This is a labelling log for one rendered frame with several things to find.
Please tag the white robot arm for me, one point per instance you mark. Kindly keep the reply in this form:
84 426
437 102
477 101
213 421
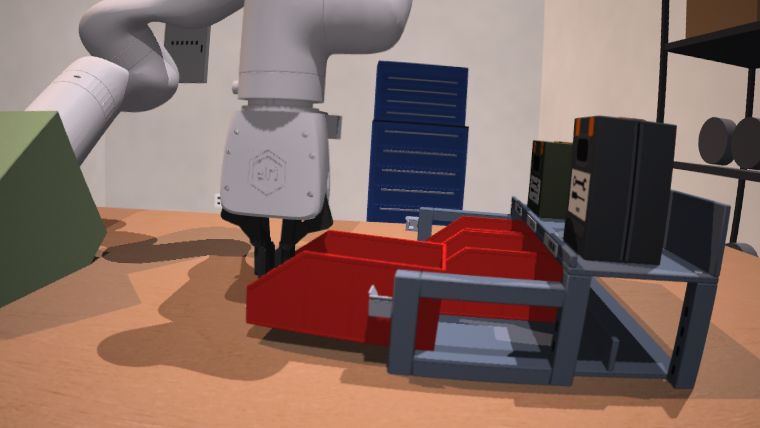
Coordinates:
285 45

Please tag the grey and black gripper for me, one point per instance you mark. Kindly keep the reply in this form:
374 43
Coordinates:
275 168

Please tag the red open-front bin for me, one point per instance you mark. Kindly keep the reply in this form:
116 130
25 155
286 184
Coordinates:
323 291
480 224
522 262

